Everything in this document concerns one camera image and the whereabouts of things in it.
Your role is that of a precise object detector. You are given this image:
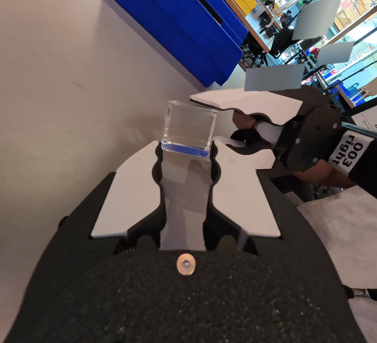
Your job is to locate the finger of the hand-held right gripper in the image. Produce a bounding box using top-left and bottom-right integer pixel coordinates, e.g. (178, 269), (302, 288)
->
(213, 136), (278, 171)
(189, 89), (304, 124)

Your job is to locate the person's right hand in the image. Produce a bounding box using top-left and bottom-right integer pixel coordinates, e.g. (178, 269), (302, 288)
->
(232, 112), (257, 129)

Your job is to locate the unlabelled blue bin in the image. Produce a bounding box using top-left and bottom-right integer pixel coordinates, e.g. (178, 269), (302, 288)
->
(104, 0), (249, 87)

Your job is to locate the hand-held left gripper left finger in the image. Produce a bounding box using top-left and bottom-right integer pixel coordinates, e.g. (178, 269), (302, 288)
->
(90, 140), (167, 240)

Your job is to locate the wood edged work table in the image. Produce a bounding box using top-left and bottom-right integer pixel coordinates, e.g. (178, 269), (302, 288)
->
(210, 0), (283, 54)

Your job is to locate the person's right forearm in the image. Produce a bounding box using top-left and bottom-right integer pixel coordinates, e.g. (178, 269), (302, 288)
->
(292, 162), (357, 189)

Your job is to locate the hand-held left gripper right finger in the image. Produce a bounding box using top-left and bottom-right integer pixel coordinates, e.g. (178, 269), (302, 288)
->
(205, 140), (283, 251)

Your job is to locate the clear acrylic cube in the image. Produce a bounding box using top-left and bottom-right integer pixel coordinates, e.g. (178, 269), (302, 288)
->
(161, 100), (218, 158)

